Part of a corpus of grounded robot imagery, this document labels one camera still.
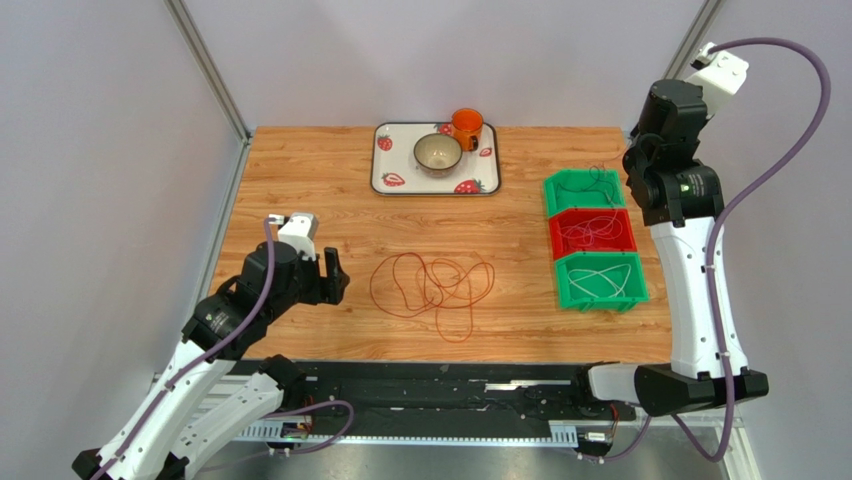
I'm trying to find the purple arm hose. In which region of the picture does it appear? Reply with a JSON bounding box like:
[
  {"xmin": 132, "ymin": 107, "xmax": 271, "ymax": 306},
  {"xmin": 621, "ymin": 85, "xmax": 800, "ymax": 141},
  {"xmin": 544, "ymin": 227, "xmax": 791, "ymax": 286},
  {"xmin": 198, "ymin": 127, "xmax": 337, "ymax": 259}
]
[
  {"xmin": 575, "ymin": 37, "xmax": 832, "ymax": 464},
  {"xmin": 89, "ymin": 216, "xmax": 355, "ymax": 480}
]

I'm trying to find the orange mug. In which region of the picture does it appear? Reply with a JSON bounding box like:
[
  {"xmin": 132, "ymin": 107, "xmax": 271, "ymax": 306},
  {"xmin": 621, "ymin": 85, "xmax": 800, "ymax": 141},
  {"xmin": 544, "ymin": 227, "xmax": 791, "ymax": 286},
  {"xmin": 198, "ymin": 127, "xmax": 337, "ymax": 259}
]
[{"xmin": 450, "ymin": 108, "xmax": 484, "ymax": 152}]

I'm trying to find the green bin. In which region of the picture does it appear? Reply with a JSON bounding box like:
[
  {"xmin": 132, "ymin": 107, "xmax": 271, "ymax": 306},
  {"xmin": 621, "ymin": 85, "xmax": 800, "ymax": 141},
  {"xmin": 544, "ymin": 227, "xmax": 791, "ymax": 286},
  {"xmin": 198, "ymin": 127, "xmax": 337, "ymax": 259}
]
[
  {"xmin": 553, "ymin": 252, "xmax": 650, "ymax": 313},
  {"xmin": 543, "ymin": 167, "xmax": 626, "ymax": 218}
]

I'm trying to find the orange cable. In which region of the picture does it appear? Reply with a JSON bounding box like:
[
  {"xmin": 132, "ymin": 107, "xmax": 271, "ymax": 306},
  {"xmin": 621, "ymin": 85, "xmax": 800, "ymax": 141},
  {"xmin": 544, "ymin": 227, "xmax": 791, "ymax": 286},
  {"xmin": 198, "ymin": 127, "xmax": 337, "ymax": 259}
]
[{"xmin": 392, "ymin": 251, "xmax": 497, "ymax": 343}]

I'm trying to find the red cable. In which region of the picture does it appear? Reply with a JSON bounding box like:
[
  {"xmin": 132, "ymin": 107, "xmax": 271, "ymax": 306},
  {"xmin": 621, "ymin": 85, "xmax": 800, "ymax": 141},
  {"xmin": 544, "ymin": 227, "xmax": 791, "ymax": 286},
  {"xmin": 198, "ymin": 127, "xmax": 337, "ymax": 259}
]
[{"xmin": 369, "ymin": 251, "xmax": 497, "ymax": 317}]

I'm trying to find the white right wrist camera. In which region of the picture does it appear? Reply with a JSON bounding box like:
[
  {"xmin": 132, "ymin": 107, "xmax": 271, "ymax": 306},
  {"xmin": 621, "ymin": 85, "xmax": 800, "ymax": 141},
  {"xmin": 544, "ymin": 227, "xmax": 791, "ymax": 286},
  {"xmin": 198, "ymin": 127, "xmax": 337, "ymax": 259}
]
[{"xmin": 685, "ymin": 42, "xmax": 749, "ymax": 120}]

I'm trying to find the pink cable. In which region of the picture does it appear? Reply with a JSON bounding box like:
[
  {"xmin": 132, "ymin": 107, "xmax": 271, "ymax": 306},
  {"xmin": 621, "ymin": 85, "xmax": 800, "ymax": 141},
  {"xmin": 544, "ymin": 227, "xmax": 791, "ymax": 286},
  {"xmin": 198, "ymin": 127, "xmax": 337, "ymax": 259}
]
[{"xmin": 560, "ymin": 212, "xmax": 627, "ymax": 251}]

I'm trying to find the near green bin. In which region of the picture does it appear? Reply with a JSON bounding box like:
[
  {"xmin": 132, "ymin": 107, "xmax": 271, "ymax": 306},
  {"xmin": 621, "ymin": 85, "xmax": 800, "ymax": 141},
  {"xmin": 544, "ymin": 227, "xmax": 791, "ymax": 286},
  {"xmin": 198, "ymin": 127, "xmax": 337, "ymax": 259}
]
[{"xmin": 553, "ymin": 252, "xmax": 650, "ymax": 313}]

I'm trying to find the purple right arm hose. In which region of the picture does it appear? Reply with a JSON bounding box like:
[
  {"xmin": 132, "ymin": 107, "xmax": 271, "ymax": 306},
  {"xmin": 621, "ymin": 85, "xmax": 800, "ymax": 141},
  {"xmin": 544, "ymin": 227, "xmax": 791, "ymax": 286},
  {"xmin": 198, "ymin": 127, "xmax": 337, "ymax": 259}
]
[{"xmin": 575, "ymin": 37, "xmax": 832, "ymax": 464}]

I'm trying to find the purple left arm hose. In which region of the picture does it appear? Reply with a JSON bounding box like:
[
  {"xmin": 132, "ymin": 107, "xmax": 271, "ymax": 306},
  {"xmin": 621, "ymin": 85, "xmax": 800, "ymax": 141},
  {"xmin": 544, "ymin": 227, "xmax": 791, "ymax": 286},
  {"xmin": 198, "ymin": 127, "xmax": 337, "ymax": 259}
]
[{"xmin": 89, "ymin": 216, "xmax": 355, "ymax": 480}]

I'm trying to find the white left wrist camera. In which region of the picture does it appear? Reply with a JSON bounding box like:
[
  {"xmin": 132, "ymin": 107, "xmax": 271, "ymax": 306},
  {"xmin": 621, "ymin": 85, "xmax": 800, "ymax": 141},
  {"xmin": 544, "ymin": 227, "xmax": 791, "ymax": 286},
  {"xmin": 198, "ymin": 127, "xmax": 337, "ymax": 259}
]
[{"xmin": 267, "ymin": 212, "xmax": 319, "ymax": 260}]

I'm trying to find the white cable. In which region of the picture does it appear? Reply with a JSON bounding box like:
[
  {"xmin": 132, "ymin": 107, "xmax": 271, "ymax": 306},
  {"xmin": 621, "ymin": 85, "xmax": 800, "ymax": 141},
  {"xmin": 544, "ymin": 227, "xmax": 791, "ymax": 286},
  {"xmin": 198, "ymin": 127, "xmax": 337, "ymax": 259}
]
[{"xmin": 566, "ymin": 264, "xmax": 634, "ymax": 299}]

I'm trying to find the red bin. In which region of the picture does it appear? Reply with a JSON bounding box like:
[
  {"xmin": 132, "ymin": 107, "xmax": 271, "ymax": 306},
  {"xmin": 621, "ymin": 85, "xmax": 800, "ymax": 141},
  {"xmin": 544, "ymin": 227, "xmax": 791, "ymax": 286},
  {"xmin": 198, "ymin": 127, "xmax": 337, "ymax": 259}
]
[{"xmin": 548, "ymin": 208, "xmax": 637, "ymax": 260}]

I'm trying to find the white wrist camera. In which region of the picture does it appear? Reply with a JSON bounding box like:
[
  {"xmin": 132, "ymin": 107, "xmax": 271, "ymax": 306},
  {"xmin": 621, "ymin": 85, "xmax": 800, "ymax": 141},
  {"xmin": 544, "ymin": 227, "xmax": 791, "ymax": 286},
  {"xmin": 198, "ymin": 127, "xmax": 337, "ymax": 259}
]
[
  {"xmin": 267, "ymin": 212, "xmax": 319, "ymax": 260},
  {"xmin": 685, "ymin": 42, "xmax": 749, "ymax": 120}
]

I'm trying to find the grey ceramic bowl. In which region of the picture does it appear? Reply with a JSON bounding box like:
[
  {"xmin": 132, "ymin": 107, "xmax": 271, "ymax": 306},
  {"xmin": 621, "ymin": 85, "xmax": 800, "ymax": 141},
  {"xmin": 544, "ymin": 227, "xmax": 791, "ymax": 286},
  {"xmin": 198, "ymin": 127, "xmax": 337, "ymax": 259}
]
[{"xmin": 413, "ymin": 133, "xmax": 463, "ymax": 178}]

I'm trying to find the far green bin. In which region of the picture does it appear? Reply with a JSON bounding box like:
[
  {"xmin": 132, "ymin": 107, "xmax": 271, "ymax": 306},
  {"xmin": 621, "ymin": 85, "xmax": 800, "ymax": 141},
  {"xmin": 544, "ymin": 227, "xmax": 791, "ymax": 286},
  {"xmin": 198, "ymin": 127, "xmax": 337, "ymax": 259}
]
[{"xmin": 543, "ymin": 167, "xmax": 626, "ymax": 218}]

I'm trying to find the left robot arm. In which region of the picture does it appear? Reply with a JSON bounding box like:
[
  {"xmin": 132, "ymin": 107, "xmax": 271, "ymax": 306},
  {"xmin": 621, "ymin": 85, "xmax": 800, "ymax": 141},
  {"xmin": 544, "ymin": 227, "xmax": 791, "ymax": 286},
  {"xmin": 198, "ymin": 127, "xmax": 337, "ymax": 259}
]
[{"xmin": 72, "ymin": 241, "xmax": 349, "ymax": 479}]

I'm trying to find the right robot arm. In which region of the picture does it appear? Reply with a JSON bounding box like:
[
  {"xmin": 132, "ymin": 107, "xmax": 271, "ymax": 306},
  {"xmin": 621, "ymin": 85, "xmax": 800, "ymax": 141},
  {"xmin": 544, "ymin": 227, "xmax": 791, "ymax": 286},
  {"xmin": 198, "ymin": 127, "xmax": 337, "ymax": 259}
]
[{"xmin": 578, "ymin": 79, "xmax": 769, "ymax": 417}]

